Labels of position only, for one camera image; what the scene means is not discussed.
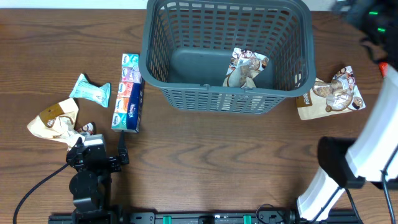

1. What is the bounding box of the cookie snack pouch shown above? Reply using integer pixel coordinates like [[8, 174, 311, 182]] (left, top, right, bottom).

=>
[[223, 47, 269, 88], [296, 66, 366, 120]]

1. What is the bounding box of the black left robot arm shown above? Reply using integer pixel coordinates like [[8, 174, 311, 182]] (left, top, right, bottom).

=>
[[66, 134, 123, 224]]

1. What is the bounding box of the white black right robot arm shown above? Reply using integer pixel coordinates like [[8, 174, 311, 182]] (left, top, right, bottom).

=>
[[139, 1, 397, 223]]

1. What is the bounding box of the beige brown snack pouch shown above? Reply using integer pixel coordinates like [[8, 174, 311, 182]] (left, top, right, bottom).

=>
[[27, 98, 95, 151]]

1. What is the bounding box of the Kleenex tissue multipack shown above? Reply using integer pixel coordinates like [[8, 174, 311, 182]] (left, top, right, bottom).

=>
[[111, 54, 145, 133]]

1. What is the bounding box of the mint green wrapped packet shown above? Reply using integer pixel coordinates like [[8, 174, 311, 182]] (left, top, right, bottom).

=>
[[69, 73, 111, 108]]

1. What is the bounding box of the grey plastic basket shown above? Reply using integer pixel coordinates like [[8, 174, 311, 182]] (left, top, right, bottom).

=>
[[139, 0, 316, 114]]

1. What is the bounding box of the red yellow packet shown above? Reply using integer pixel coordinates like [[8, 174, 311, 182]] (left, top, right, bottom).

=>
[[378, 62, 389, 78]]

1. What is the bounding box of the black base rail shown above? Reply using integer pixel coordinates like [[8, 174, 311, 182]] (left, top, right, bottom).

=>
[[48, 210, 361, 224]]

